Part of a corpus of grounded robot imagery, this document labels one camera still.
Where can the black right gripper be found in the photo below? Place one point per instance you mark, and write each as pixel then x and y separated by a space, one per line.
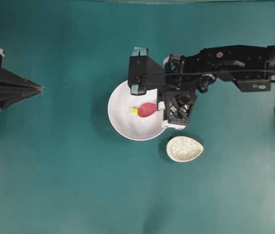
pixel 186 74

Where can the pink ceramic spoon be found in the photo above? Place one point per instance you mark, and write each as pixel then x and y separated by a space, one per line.
pixel 146 109

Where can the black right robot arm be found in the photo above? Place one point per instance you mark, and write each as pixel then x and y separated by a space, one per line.
pixel 250 68

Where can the white round bowl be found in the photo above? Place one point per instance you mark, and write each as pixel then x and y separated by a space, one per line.
pixel 125 122

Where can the speckled beige spoon rest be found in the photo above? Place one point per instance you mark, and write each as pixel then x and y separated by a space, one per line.
pixel 183 149

